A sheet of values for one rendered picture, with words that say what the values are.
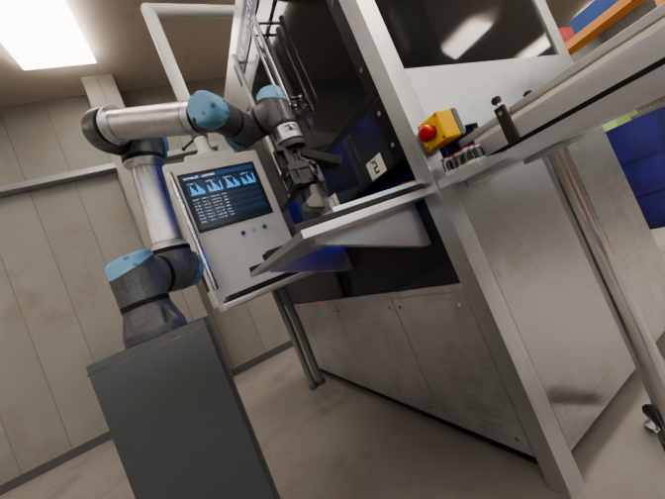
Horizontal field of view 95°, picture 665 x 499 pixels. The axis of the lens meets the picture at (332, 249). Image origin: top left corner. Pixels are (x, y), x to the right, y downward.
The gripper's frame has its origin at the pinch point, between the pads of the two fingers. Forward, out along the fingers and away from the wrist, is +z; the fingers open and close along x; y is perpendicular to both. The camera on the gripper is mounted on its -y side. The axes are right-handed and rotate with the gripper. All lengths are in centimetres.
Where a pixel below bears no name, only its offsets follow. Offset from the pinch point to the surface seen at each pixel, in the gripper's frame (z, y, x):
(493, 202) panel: 14.6, -44.5, 12.6
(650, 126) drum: 12, -318, -27
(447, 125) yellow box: -7.2, -27.8, 21.7
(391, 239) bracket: 12.8, -13.6, 2.6
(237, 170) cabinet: -53, -7, -89
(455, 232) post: 17.7, -26.4, 12.2
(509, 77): -22, -79, 13
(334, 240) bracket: 7.5, 2.5, 2.5
